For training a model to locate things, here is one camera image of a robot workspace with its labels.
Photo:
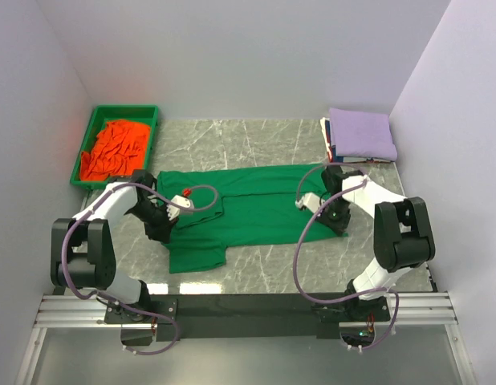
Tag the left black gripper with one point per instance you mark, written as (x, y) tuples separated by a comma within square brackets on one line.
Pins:
[(161, 232)]

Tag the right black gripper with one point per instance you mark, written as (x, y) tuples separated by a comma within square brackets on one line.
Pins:
[(339, 227)]

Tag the green t-shirt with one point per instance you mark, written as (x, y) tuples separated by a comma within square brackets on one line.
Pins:
[(238, 207)]

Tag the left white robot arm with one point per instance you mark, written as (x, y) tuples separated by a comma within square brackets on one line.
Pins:
[(85, 242)]

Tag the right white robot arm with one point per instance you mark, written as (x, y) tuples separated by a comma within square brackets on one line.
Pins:
[(402, 234)]

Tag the stack of folded shirts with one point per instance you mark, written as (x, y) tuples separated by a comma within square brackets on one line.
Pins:
[(329, 144)]

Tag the orange t-shirt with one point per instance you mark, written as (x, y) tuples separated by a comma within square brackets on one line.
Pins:
[(119, 150)]

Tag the folded purple t-shirt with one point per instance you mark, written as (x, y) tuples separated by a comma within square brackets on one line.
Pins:
[(361, 135)]

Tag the black base beam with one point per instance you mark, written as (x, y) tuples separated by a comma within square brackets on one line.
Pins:
[(264, 315)]

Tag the green plastic bin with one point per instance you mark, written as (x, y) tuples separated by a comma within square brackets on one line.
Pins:
[(147, 114)]

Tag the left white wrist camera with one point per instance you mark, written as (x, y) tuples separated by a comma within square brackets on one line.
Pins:
[(180, 205)]

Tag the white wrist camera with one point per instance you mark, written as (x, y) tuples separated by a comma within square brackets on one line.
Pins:
[(180, 205), (309, 201)]

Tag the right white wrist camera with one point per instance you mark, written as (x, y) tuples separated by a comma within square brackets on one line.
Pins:
[(309, 201)]

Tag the aluminium rail frame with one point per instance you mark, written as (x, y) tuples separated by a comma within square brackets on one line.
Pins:
[(71, 343)]

